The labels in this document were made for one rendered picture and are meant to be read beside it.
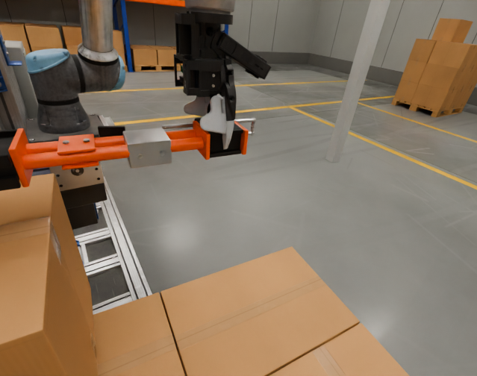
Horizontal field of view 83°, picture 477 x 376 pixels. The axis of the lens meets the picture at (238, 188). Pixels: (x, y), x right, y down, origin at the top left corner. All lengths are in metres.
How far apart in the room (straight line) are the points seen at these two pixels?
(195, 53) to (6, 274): 0.42
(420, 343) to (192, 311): 1.33
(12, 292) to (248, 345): 0.69
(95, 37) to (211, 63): 0.58
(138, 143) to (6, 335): 0.29
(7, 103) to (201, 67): 0.88
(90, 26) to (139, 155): 0.58
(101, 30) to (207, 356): 1.00
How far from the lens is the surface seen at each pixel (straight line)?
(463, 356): 2.05
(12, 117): 1.25
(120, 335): 1.02
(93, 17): 0.98
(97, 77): 1.04
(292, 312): 1.07
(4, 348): 0.44
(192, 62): 0.46
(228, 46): 0.49
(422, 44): 7.28
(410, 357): 1.87
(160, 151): 0.48
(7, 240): 0.57
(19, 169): 0.48
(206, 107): 0.56
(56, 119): 1.04
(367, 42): 3.23
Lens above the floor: 1.40
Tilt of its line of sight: 32 degrees down
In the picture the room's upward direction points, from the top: 6 degrees clockwise
